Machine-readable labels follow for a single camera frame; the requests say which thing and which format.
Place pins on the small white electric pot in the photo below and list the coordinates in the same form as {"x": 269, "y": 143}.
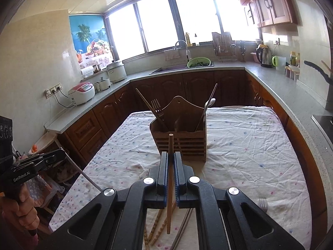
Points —
{"x": 102, "y": 84}

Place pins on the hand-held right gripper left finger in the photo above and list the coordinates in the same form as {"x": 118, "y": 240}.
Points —
{"x": 164, "y": 177}

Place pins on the paper towel roll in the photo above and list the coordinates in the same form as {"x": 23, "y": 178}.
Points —
{"x": 87, "y": 72}

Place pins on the beach print window blind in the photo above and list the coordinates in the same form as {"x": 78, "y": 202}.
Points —
{"x": 88, "y": 36}

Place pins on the chrome faucet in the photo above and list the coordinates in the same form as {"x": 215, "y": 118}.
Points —
{"x": 179, "y": 42}

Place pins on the light wooden chopstick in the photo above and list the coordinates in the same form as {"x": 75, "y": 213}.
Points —
{"x": 170, "y": 143}

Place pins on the wooden utensil holder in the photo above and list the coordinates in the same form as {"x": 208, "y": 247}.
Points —
{"x": 193, "y": 144}

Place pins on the dark wooden chopstick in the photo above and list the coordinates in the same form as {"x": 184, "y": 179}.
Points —
{"x": 145, "y": 102}
{"x": 213, "y": 91}

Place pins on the gas stove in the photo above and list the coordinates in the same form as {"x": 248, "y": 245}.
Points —
{"x": 324, "y": 123}

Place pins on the wooden stool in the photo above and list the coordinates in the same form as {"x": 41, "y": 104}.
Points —
{"x": 46, "y": 140}

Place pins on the wooden base cabinets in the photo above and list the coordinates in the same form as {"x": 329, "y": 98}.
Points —
{"x": 85, "y": 130}

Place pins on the spice jar set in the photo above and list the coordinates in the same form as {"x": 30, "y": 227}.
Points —
{"x": 292, "y": 73}

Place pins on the steel electric kettle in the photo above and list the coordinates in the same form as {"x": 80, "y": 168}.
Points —
{"x": 265, "y": 57}

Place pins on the black wok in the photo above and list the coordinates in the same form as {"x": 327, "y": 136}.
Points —
{"x": 316, "y": 69}

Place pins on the wall power socket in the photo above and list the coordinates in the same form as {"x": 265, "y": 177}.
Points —
{"x": 53, "y": 89}

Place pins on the person's left hand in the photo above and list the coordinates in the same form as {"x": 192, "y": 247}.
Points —
{"x": 24, "y": 208}

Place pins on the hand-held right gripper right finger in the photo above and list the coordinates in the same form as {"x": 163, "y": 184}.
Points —
{"x": 179, "y": 177}

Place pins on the wooden dish rack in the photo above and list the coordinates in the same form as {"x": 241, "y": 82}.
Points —
{"x": 223, "y": 45}

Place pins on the pale dish cloth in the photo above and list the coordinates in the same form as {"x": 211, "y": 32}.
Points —
{"x": 172, "y": 54}

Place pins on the yellow lidded jar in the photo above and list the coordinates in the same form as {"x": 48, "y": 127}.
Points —
{"x": 293, "y": 58}

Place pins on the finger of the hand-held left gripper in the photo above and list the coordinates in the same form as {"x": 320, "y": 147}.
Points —
{"x": 39, "y": 158}
{"x": 50, "y": 162}

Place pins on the carved wooden chopstick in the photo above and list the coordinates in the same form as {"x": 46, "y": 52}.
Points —
{"x": 146, "y": 237}
{"x": 161, "y": 230}
{"x": 156, "y": 225}

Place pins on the red and white rice cooker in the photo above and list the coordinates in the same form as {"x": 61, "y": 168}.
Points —
{"x": 82, "y": 93}

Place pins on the kitchen sink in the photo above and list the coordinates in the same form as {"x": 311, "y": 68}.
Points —
{"x": 166, "y": 70}

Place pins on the plastic bag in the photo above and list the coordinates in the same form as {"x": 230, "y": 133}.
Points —
{"x": 49, "y": 190}

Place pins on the wooden spatula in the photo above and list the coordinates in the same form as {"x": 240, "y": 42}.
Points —
{"x": 326, "y": 67}

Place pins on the metal fork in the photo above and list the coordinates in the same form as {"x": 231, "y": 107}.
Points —
{"x": 156, "y": 106}
{"x": 262, "y": 204}

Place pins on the yellow bottle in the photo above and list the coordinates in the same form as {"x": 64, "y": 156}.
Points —
{"x": 187, "y": 39}

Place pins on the small wall outlet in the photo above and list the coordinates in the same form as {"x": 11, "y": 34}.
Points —
{"x": 276, "y": 41}

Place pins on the grey kitchen countertop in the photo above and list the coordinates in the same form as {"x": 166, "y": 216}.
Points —
{"x": 281, "y": 91}

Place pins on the wooden wall cabinets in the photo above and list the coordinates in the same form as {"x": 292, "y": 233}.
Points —
{"x": 270, "y": 2}

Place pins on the green colander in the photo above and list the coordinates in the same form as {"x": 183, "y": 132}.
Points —
{"x": 198, "y": 63}

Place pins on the large kitchen window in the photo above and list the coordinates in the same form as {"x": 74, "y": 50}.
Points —
{"x": 153, "y": 23}

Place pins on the large white cooker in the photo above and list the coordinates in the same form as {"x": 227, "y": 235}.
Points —
{"x": 117, "y": 73}

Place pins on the white floral tablecloth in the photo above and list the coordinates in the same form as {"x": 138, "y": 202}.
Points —
{"x": 247, "y": 148}

